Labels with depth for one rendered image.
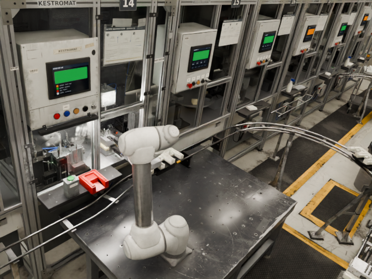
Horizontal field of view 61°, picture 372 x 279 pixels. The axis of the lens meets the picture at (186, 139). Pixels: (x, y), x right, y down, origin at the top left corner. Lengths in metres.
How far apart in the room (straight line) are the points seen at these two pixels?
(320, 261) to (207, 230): 1.43
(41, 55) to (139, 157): 0.70
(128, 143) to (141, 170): 0.17
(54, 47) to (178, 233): 1.20
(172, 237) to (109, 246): 0.44
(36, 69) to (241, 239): 1.63
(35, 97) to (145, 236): 0.93
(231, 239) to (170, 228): 0.54
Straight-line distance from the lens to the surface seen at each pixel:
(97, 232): 2.20
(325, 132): 5.83
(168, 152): 2.61
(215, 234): 2.26
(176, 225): 1.88
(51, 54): 1.78
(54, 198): 2.12
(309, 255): 3.39
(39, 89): 1.80
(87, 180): 2.14
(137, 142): 1.59
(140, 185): 1.70
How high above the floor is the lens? 2.31
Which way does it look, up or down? 31 degrees down
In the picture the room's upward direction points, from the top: 9 degrees clockwise
